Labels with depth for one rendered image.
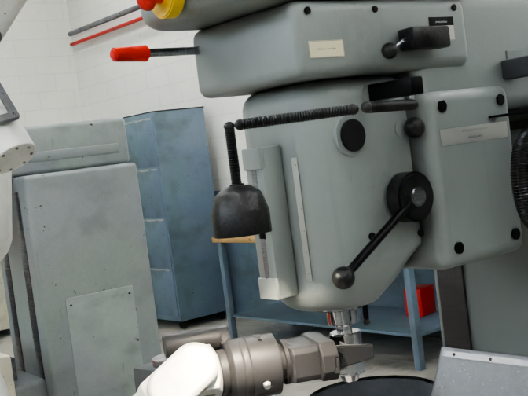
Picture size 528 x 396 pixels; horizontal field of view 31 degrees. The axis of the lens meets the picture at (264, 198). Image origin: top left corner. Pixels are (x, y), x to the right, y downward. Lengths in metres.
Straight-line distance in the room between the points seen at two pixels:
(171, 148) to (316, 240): 7.39
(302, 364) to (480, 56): 0.53
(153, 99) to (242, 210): 8.75
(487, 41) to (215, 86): 0.42
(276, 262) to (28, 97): 9.81
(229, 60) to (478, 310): 0.68
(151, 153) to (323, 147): 7.42
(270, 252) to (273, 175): 0.11
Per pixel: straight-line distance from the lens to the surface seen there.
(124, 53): 1.31
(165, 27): 1.34
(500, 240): 1.47
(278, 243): 1.29
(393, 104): 1.18
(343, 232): 1.28
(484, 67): 1.48
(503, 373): 1.69
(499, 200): 1.47
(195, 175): 8.76
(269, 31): 1.25
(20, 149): 1.29
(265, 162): 1.28
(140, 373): 1.80
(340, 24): 1.27
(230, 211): 1.13
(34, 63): 11.12
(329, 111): 1.12
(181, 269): 8.67
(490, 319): 1.71
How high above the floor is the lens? 1.55
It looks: 3 degrees down
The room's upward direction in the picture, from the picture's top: 7 degrees counter-clockwise
